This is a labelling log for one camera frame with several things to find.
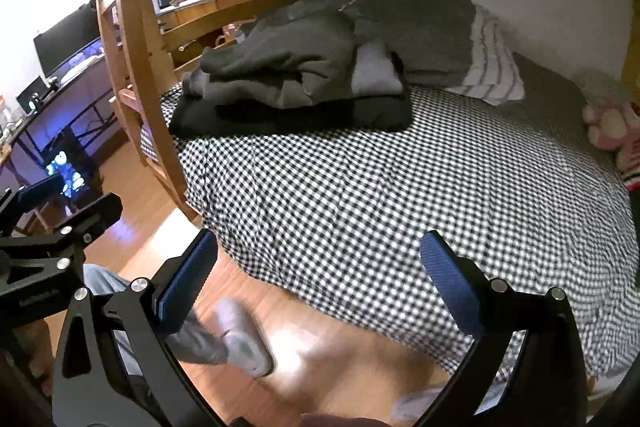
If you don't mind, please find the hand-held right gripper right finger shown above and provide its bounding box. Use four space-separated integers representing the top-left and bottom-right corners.
415 230 587 427

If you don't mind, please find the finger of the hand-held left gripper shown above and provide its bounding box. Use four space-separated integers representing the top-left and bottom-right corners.
0 174 65 220
27 193 124 254

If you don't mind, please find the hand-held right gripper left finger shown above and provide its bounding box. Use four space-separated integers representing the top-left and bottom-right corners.
50 228 226 427

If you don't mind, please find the grey zip hoodie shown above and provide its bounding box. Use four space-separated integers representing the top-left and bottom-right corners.
182 9 362 108

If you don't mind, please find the person's left hand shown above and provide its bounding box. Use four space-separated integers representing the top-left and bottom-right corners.
21 321 54 397

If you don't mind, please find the lit computer case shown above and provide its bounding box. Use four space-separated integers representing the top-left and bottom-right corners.
45 132 104 204

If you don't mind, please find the person's left leg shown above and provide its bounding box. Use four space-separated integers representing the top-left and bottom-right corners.
82 263 227 366

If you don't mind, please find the computer desk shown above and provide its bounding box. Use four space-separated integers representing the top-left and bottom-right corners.
0 57 122 188

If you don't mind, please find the person's left shoe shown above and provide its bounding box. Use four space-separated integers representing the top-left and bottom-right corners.
212 297 277 379

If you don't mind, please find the person's shoe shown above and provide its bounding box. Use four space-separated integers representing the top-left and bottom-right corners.
212 297 277 379
395 382 502 424

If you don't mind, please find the black white checkered bed sheet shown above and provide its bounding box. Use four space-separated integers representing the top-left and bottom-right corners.
140 52 640 383

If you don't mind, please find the person's right shoe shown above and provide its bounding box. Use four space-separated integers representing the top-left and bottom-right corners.
395 382 502 424

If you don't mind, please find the wooden ladder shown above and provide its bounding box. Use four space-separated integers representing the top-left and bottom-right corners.
92 0 202 229

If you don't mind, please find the black computer monitor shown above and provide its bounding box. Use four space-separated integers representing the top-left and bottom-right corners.
32 3 104 78

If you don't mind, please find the black folded garment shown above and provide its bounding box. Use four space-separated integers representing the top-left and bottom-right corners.
169 94 414 139

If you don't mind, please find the pink plush toy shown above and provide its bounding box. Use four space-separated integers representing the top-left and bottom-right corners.
582 99 640 172

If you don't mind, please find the wooden shelf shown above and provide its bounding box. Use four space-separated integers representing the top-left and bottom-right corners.
155 0 312 74

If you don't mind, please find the grey striped blanket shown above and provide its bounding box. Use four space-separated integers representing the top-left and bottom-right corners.
290 0 526 104

